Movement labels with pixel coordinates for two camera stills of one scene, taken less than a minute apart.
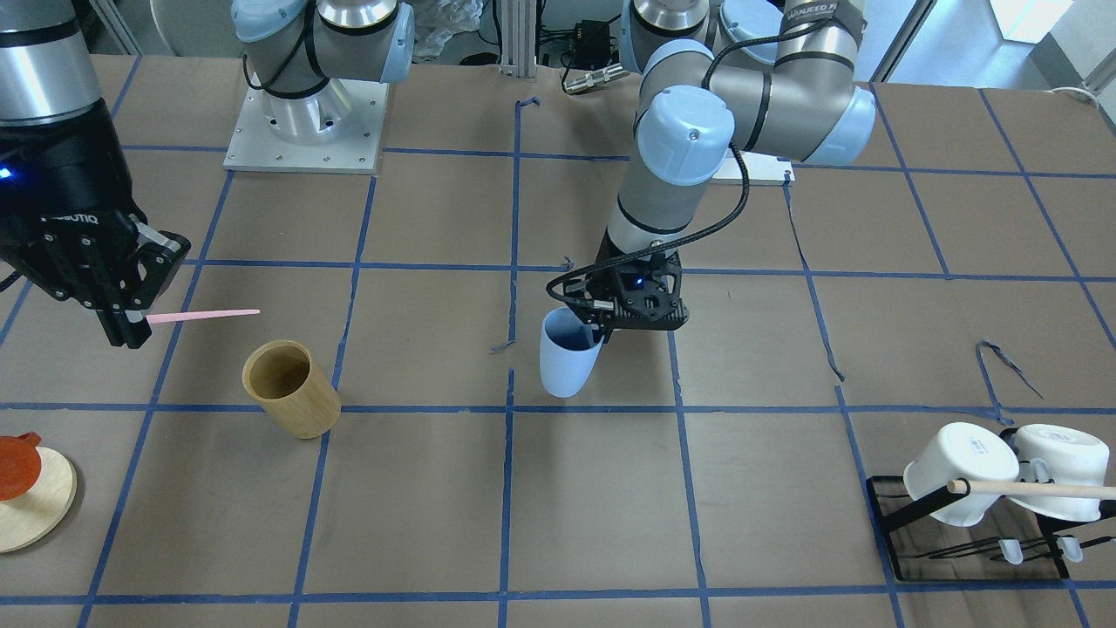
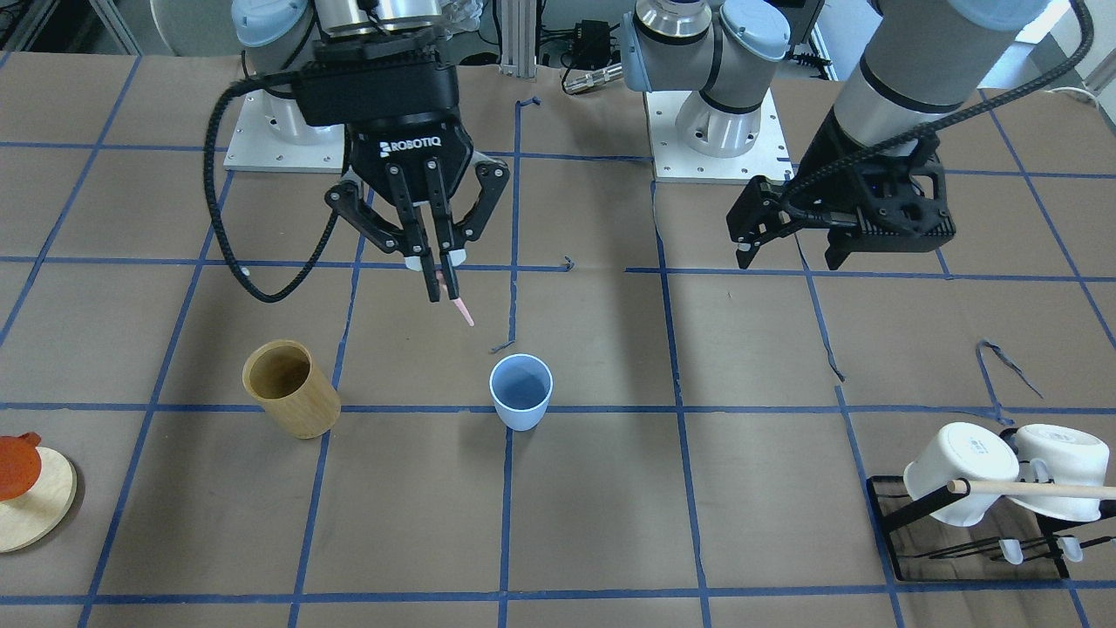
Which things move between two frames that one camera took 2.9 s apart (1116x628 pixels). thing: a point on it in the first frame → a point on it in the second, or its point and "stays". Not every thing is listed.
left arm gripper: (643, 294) → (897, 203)
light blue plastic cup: (566, 360) → (521, 385)
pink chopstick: (173, 317) → (459, 303)
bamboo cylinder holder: (278, 374) stays
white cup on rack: (962, 451) stays
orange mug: (20, 465) stays
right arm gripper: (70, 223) → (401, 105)
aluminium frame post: (519, 38) stays
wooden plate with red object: (30, 517) stays
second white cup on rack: (1073, 455) stays
